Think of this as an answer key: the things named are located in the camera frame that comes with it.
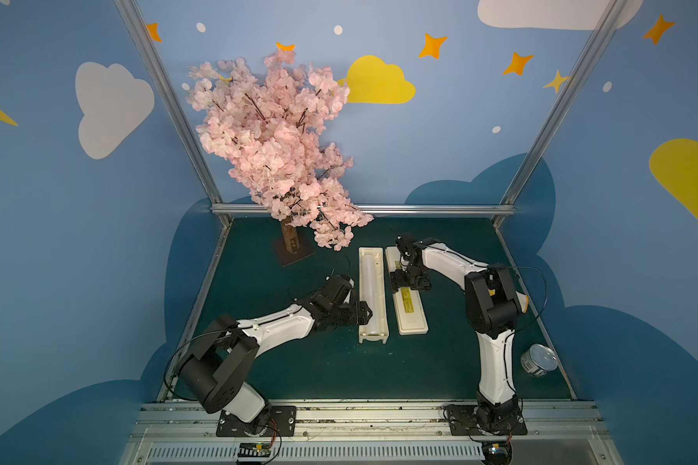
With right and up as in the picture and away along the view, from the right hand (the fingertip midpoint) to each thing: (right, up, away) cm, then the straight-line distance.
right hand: (409, 286), depth 100 cm
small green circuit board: (-45, -38, -27) cm, 65 cm away
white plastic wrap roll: (-14, -1, -2) cm, 14 cm away
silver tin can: (+32, -18, -20) cm, 42 cm away
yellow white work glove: (+39, -5, -2) cm, 40 cm away
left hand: (-16, -6, -12) cm, 21 cm away
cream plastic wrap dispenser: (-1, -9, -8) cm, 12 cm away
